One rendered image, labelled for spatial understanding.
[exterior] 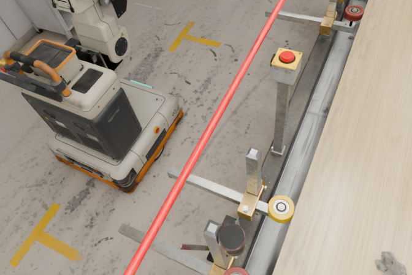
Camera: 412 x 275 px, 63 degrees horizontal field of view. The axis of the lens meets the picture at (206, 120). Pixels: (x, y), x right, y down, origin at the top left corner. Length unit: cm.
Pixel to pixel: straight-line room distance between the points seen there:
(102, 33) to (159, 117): 63
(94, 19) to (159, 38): 134
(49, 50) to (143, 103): 70
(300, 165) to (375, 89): 41
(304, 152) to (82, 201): 143
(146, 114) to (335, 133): 126
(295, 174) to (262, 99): 111
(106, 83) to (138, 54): 135
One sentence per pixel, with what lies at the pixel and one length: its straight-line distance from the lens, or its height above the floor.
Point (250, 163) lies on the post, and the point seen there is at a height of 107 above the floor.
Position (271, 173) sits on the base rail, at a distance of 137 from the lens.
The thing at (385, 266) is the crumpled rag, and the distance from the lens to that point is 109.
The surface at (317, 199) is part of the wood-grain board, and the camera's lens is 112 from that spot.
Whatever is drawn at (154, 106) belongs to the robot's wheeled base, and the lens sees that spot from 218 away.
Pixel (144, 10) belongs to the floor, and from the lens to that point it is 347.
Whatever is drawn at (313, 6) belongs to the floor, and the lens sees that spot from 328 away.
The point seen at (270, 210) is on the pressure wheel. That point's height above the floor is 91.
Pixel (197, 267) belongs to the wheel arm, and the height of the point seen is 86.
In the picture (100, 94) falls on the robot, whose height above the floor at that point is 78.
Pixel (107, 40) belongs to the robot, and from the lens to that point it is 186.
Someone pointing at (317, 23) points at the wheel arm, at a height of 81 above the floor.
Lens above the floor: 192
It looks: 53 degrees down
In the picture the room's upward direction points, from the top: 12 degrees counter-clockwise
